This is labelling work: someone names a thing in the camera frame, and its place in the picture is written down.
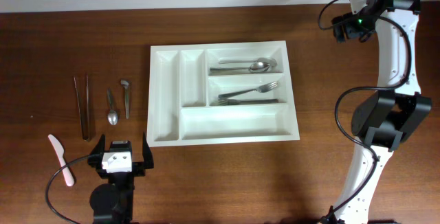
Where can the large metal spoon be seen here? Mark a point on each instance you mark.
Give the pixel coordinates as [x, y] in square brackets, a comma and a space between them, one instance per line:
[256, 67]
[267, 60]

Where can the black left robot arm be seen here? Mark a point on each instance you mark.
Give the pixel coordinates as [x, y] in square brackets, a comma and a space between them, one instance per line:
[112, 202]

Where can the metal fork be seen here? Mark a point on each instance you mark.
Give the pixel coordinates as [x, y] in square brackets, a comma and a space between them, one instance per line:
[229, 101]
[261, 89]

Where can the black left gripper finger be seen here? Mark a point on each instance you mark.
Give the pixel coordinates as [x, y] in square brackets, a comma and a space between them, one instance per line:
[96, 155]
[146, 153]

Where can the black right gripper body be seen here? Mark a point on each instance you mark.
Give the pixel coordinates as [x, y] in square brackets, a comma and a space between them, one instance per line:
[354, 24]

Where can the long metal tongs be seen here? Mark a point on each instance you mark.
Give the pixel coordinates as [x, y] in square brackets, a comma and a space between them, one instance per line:
[83, 109]

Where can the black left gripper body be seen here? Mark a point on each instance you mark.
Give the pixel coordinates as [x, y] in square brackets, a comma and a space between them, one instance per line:
[124, 178]

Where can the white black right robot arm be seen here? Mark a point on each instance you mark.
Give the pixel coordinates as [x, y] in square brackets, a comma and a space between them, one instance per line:
[386, 119]

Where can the small metal teaspoon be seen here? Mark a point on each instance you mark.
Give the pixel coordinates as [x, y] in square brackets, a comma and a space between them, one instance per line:
[112, 114]

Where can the white plastic knife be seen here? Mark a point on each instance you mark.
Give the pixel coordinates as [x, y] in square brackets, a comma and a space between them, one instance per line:
[59, 150]

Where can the white plastic cutlery tray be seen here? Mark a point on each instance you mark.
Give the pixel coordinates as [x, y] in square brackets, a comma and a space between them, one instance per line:
[182, 91]

